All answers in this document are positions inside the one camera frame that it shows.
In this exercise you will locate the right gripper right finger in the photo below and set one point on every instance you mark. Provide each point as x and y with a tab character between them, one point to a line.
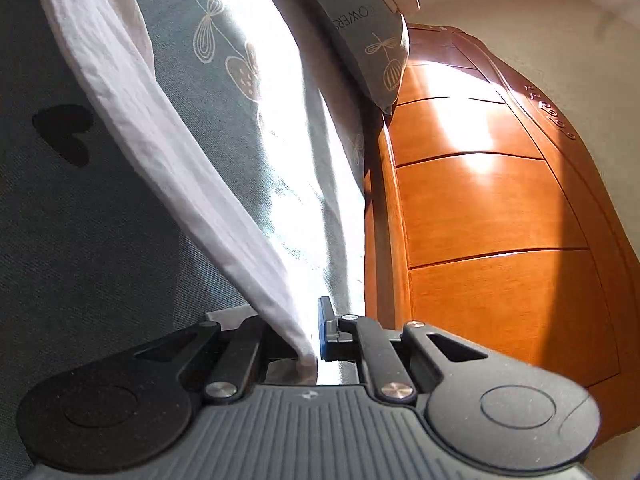
396	366

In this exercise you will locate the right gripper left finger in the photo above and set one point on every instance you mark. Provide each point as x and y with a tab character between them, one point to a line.
215	365

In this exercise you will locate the white long-sleeve shirt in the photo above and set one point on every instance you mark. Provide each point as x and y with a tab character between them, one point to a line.
108	48

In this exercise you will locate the orange wooden headboard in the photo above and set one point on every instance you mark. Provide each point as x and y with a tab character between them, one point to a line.
487	217

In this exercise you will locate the grey floral bed sheet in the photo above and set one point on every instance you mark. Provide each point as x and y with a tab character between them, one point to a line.
92	261

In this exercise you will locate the grey-green flower pillow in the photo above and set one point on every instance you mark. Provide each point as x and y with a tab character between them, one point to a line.
373	43

